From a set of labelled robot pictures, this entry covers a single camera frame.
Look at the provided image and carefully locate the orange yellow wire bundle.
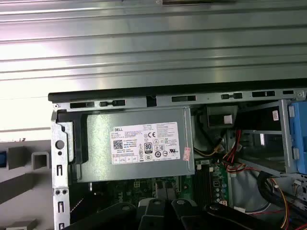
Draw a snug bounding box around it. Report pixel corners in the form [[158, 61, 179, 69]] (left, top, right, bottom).
[[194, 128, 262, 173]]

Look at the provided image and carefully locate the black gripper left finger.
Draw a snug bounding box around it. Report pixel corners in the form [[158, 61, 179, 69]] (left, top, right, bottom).
[[62, 198, 167, 230]]

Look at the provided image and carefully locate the grey metal drive cage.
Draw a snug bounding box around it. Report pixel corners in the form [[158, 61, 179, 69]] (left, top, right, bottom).
[[236, 98, 297, 174]]

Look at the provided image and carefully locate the blue drive bay latch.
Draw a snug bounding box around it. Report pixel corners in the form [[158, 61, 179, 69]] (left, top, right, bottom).
[[287, 100, 307, 174]]

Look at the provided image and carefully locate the green motherboard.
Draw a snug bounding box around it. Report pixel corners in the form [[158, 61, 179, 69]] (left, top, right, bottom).
[[83, 162, 231, 213]]

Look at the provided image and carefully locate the grey parts rack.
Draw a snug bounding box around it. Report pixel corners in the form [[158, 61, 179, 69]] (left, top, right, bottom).
[[0, 140, 52, 230]]

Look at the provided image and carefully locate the grey power supply unit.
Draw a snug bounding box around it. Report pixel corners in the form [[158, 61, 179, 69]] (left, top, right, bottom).
[[76, 107, 195, 184]]

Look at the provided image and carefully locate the orange red power wire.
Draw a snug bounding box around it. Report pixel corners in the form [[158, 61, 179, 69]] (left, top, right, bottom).
[[268, 176, 307, 230]]

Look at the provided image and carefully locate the black sleeved cable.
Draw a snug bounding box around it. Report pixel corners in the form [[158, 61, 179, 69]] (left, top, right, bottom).
[[257, 170, 307, 209]]

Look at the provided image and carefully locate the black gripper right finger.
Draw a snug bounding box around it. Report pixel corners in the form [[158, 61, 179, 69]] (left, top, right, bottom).
[[171, 198, 283, 230]]

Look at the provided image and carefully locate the black RAM slot bank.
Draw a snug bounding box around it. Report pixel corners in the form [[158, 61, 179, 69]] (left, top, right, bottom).
[[194, 164, 214, 209]]

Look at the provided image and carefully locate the black open PC case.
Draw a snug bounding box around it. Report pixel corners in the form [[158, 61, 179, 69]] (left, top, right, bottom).
[[47, 86, 307, 230]]

